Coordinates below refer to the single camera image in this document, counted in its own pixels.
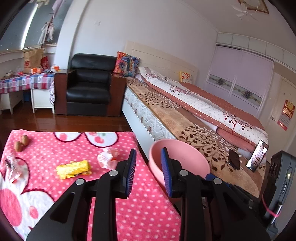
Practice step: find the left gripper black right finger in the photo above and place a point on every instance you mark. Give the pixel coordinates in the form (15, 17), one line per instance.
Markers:
(211, 209)

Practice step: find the bed with white frame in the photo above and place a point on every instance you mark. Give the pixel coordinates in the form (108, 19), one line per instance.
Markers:
(167, 65)

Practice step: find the checkered cloth covered table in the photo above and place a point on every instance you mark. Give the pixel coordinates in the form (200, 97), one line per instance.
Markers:
(43, 81)

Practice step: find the brown walnut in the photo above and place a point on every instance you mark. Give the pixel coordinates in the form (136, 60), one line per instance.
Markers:
(18, 146)
(25, 140)

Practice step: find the colourful patterned cushion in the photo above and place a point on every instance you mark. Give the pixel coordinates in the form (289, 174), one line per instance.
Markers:
(126, 64)

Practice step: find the brown leaf pattern blanket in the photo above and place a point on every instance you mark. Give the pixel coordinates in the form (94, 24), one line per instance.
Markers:
(152, 115)

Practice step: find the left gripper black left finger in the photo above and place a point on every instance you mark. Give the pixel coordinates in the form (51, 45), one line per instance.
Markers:
(68, 217)

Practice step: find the white ceiling fan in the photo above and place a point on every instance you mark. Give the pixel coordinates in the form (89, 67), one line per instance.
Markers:
(242, 11)

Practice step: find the coat stand with clothes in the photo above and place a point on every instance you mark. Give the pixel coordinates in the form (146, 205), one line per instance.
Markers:
(47, 30)

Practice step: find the black wallet on bed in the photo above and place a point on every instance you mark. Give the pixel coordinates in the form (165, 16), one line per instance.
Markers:
(234, 160)

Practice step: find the pink plastic trash bin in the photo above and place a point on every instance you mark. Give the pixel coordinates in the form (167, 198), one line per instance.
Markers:
(190, 158)

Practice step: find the yellow patterned pillow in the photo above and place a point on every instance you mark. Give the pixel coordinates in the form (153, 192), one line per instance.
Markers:
(185, 77)

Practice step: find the white floral red-trim quilt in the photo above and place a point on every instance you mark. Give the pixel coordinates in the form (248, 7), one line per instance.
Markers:
(206, 106)

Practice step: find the black leather armchair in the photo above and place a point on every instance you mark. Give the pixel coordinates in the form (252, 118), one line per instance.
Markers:
(88, 84)

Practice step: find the clear plastic snack wrapper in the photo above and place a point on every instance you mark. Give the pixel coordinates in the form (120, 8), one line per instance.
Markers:
(13, 170)

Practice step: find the brown paper bag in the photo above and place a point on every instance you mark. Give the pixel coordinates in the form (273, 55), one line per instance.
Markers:
(32, 59)

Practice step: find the yellow crumpled wrapper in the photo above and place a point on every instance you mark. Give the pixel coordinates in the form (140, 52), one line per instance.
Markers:
(73, 169)

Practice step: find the white built-in wardrobe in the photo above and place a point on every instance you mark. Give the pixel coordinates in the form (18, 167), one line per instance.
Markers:
(242, 69)

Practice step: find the red wall calendar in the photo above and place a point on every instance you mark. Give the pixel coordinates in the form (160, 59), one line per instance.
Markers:
(286, 115)

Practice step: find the white side cabinet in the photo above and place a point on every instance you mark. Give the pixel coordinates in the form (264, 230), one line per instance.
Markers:
(40, 98)

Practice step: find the smartphone on stand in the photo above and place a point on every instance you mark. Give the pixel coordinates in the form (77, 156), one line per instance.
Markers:
(257, 156)

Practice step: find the white door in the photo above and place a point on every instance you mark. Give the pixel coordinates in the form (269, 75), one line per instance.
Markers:
(281, 94)

